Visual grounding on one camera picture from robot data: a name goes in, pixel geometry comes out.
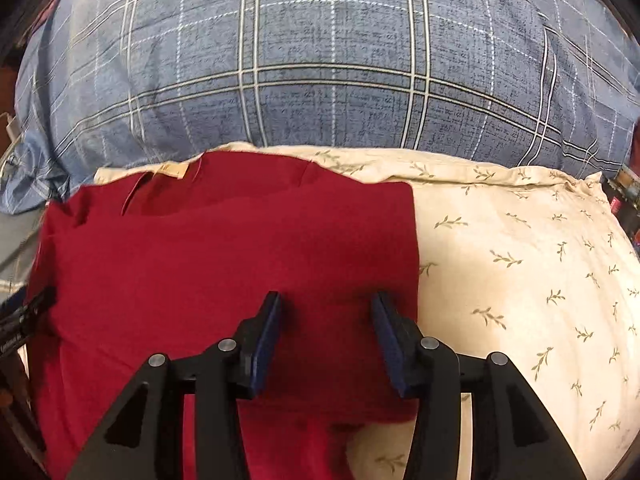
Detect red garment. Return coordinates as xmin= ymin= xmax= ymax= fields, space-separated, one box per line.
xmin=28 ymin=152 xmax=419 ymax=479

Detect cream leaf-print pillow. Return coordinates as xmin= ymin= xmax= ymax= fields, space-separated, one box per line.
xmin=92 ymin=141 xmax=640 ymax=480

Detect blue plaid pillow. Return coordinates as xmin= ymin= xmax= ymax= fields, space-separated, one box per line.
xmin=1 ymin=0 xmax=639 ymax=214

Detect white charger with cable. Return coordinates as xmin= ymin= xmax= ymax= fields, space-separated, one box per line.
xmin=0 ymin=112 xmax=22 ymax=155

